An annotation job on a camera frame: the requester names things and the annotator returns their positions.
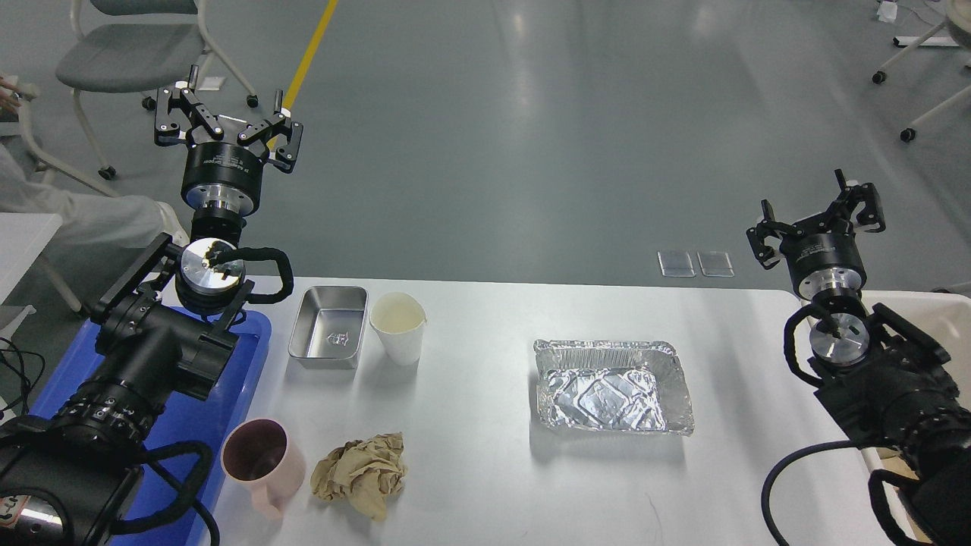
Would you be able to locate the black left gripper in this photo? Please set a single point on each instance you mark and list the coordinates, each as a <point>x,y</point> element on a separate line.
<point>224,163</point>

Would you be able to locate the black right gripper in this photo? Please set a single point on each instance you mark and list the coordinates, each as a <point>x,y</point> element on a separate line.
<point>829,258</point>

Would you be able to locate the stainless steel rectangular tray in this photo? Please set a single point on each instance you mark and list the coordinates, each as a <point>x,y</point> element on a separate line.
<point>328,328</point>

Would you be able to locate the aluminium foil container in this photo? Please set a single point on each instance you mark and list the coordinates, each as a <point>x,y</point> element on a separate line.
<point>612,386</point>

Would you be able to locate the pink mug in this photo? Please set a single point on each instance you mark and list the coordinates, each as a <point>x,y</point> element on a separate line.
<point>261,455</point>

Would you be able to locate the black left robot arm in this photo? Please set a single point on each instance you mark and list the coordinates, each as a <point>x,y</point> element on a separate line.
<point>85,475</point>

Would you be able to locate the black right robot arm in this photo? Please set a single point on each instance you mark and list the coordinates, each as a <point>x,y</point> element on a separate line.
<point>797,352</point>

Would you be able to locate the clear floor plate right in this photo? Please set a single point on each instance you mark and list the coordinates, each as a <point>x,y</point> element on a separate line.
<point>715,264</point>

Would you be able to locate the clear floor plate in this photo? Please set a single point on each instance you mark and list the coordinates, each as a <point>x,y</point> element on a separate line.
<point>676,264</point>
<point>715,264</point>

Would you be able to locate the clear floor plate left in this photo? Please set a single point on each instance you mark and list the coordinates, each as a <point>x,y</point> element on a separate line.
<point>676,264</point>

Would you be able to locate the grey office chair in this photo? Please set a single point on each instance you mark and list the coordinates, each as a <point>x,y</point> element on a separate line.
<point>135,57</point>

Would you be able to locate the person in white clothes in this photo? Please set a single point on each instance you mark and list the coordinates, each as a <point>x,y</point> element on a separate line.
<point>129,221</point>

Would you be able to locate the white plastic bin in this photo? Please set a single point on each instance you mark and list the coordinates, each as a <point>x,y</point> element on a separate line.
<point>922,326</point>

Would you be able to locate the white side table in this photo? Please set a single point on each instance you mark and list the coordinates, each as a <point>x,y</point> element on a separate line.
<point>27,275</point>

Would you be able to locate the white paper cup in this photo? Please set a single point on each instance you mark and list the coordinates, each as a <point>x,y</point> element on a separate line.
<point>399,321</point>

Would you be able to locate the blue plastic tray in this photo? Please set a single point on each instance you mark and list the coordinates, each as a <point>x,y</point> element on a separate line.
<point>183,419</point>

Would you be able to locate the crumpled brown paper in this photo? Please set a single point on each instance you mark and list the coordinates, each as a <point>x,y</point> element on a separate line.
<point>365,473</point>

